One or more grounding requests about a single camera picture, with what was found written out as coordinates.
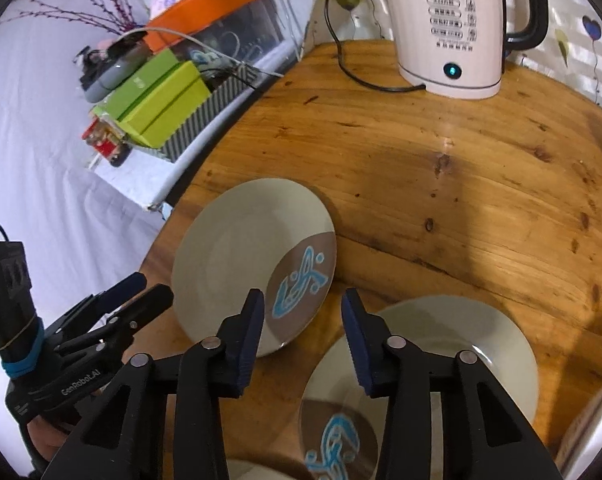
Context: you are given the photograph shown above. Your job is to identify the green gift box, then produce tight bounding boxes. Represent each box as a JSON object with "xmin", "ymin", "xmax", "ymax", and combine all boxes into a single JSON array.
[{"xmin": 92, "ymin": 49, "xmax": 211, "ymax": 148}]

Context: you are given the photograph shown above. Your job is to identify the striped black white box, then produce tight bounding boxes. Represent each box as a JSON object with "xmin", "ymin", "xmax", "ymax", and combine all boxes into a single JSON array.
[{"xmin": 147, "ymin": 65, "xmax": 259, "ymax": 162}]

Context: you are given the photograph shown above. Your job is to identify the black kettle power cord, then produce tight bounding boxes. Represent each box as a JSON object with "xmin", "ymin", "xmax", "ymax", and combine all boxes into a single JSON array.
[{"xmin": 323, "ymin": 0, "xmax": 427, "ymax": 94}]

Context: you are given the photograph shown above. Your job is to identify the orange lidded clear container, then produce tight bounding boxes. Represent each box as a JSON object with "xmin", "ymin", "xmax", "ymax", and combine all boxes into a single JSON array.
[{"xmin": 144, "ymin": 0, "xmax": 284, "ymax": 70}]

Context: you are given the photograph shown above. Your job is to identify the purple dried branches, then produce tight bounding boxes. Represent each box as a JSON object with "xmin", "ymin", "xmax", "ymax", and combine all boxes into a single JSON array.
[{"xmin": 0, "ymin": 0, "xmax": 138, "ymax": 34}]

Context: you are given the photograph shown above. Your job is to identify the red labelled jar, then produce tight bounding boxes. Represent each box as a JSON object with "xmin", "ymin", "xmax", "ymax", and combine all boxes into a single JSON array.
[{"xmin": 82, "ymin": 118, "xmax": 131, "ymax": 167}]

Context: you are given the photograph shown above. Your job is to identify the person's left hand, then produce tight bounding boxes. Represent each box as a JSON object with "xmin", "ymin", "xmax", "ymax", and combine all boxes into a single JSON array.
[{"xmin": 27, "ymin": 416, "xmax": 74, "ymax": 462}]

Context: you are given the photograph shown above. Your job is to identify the beige fish plate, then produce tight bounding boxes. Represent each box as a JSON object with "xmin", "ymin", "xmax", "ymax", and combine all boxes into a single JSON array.
[
  {"xmin": 171, "ymin": 178, "xmax": 337, "ymax": 356},
  {"xmin": 299, "ymin": 296, "xmax": 538, "ymax": 479}
]

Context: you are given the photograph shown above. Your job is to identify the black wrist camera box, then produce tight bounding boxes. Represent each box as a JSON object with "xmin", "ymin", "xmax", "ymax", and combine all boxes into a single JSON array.
[{"xmin": 0, "ymin": 226, "xmax": 44, "ymax": 379}]

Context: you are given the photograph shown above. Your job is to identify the white electric kettle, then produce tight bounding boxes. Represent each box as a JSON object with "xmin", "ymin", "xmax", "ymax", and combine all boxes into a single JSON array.
[{"xmin": 387, "ymin": 0, "xmax": 549, "ymax": 100}]

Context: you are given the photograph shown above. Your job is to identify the grey handheld device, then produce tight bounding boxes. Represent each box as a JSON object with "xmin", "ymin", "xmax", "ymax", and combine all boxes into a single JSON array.
[{"xmin": 74, "ymin": 32, "xmax": 151, "ymax": 104}]

